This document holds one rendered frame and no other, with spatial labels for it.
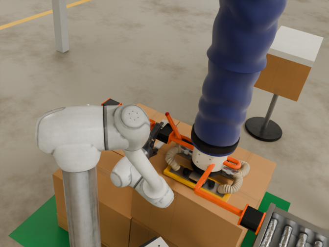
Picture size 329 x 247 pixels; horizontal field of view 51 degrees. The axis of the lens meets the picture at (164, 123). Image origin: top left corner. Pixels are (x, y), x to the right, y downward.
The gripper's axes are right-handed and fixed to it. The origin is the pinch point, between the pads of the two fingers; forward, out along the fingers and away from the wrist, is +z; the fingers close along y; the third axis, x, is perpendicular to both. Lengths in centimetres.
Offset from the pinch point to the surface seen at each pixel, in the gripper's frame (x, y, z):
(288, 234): 78, 53, 23
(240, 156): 32, 54, 69
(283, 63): 29, 16, 159
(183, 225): 28.0, 33.8, -20.3
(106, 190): -27, 54, -11
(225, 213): 45, 14, -18
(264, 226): 64, 47, 14
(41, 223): -74, 108, -25
